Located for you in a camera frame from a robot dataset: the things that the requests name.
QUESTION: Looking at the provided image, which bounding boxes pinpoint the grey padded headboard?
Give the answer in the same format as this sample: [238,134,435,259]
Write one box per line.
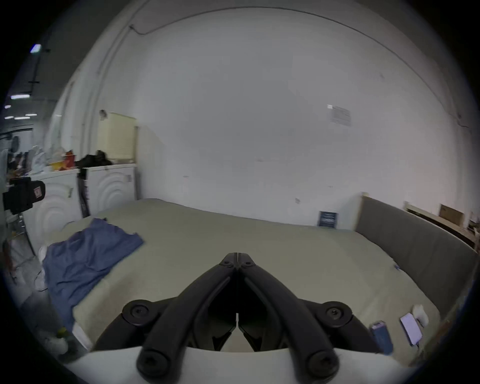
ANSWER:
[355,196,480,319]

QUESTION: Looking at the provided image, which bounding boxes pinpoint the cardboard carton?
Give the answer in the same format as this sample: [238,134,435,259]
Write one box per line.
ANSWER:
[439,204,466,227]

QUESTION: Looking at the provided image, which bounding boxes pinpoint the bed with beige sheet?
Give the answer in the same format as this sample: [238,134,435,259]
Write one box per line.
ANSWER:
[46,198,442,366]

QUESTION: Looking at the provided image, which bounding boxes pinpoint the dark blue shirt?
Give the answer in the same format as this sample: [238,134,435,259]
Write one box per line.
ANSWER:
[42,218,145,332]

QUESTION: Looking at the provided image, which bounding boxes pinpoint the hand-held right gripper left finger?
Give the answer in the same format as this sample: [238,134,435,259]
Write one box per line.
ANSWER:
[92,252,238,384]

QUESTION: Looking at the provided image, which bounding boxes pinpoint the white washing machine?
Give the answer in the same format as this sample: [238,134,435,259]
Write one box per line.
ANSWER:
[22,169,84,256]
[83,163,138,217]

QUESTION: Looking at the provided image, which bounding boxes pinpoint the blue card holder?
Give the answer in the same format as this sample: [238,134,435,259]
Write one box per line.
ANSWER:
[370,320,394,356]

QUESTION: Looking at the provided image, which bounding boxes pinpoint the black camera on tripod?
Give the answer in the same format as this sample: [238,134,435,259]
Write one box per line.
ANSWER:
[3,177,46,215]

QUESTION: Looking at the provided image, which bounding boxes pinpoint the cream slatted panel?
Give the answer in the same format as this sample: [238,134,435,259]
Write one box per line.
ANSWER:
[97,112,138,165]

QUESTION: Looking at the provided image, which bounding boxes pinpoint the black bag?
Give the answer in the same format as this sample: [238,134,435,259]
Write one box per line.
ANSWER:
[75,150,113,168]

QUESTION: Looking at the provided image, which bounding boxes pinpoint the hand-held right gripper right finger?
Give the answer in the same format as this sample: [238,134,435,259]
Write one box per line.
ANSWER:
[238,252,384,384]

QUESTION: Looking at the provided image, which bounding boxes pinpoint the dark blue sign board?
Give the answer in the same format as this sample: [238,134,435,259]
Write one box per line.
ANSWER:
[317,211,339,229]

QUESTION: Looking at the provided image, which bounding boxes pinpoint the smartphone with lit screen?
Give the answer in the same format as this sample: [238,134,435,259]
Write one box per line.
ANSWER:
[400,313,423,346]

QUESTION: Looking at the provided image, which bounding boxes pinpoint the small white box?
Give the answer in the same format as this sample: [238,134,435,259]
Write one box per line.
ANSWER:
[412,304,430,328]

